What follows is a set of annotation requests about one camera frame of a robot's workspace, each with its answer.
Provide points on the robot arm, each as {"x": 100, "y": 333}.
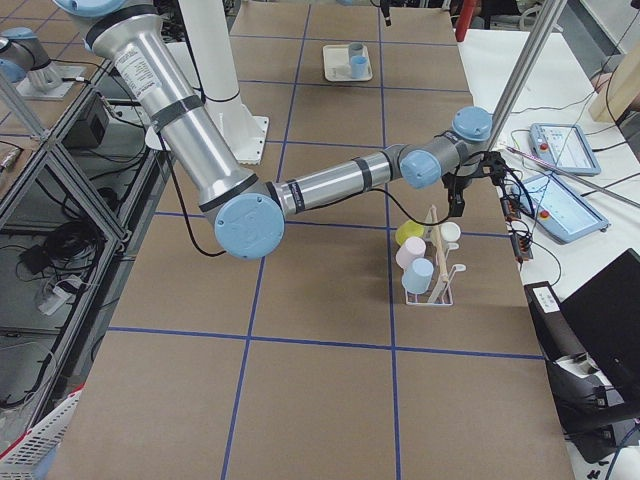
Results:
{"x": 247, "y": 214}

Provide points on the grey plastic cup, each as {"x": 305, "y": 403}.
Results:
{"x": 355, "y": 49}

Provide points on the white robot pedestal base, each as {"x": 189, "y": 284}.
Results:
{"x": 208, "y": 33}

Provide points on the pink plastic cup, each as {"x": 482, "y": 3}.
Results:
{"x": 411, "y": 249}

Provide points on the white perforated basket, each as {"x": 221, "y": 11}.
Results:
{"x": 31, "y": 455}

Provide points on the green tipped grabber stick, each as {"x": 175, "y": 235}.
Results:
{"x": 579, "y": 179}

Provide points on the blue teach pendant far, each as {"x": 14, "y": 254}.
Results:
{"x": 564, "y": 146}

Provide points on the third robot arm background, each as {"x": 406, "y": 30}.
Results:
{"x": 26, "y": 63}

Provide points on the red cylinder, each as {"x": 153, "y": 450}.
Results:
{"x": 465, "y": 16}

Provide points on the blue plastic cup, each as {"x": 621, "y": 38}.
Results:
{"x": 358, "y": 67}
{"x": 417, "y": 277}

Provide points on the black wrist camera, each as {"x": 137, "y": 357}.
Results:
{"x": 492, "y": 166}

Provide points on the aluminium frame post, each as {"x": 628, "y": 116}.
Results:
{"x": 533, "y": 46}

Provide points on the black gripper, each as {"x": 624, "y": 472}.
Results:
{"x": 386, "y": 10}
{"x": 454, "y": 187}

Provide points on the blue plastic cup front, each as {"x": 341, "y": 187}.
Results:
{"x": 358, "y": 67}

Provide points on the blue teach pendant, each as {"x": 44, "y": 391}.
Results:
{"x": 564, "y": 146}
{"x": 557, "y": 208}

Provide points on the blue teach pendant near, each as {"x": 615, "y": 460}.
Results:
{"x": 557, "y": 208}

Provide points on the yellow plastic cup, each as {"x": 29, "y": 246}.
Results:
{"x": 408, "y": 229}

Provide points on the cream plastic tray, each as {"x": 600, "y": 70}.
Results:
{"x": 336, "y": 63}

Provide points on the cream plastic cup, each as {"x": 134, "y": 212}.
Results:
{"x": 450, "y": 232}

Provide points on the white wire cup rack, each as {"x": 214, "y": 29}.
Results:
{"x": 440, "y": 290}

